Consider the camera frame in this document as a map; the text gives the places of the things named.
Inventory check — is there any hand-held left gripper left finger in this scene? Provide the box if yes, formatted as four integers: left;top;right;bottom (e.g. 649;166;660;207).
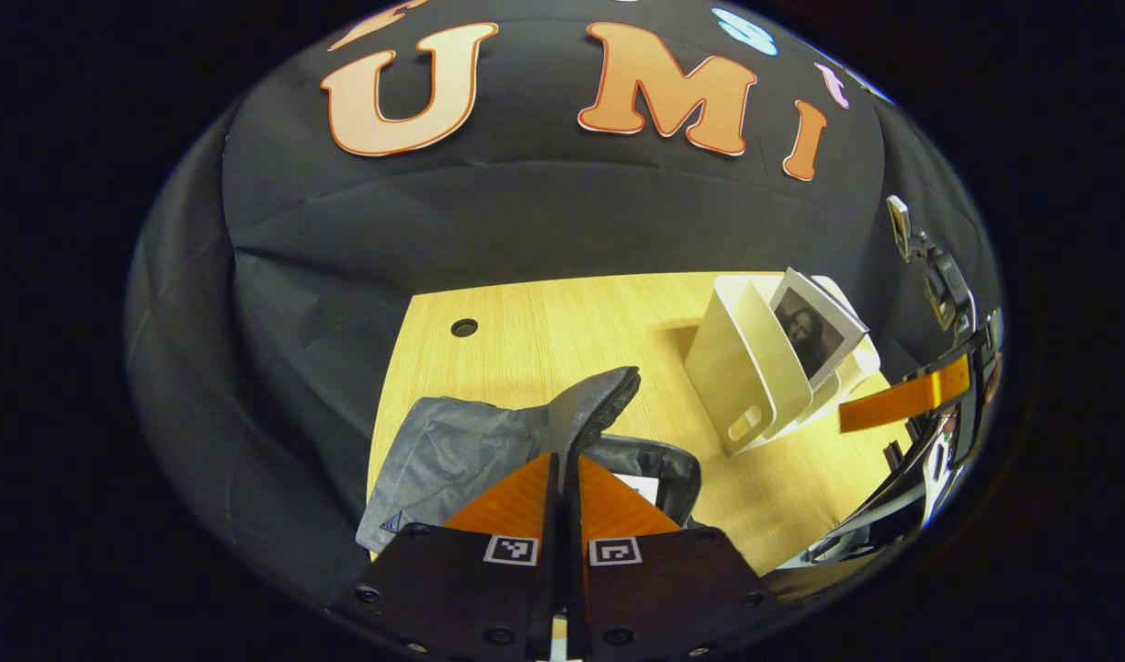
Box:
328;451;563;661

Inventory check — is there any white bookshelf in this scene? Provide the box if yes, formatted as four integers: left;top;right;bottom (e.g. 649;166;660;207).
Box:
684;273;881;456

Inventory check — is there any dark metal frame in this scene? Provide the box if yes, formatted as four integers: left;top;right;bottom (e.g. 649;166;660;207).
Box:
765;414;986;599

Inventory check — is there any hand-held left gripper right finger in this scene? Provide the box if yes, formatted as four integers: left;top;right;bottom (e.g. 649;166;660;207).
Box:
572;454;777;662

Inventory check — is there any portrait picture book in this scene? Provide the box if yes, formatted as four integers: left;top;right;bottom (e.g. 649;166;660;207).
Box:
769;267;869;387

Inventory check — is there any grey schoolbag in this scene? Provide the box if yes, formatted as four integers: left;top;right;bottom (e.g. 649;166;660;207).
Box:
356;366;703;557

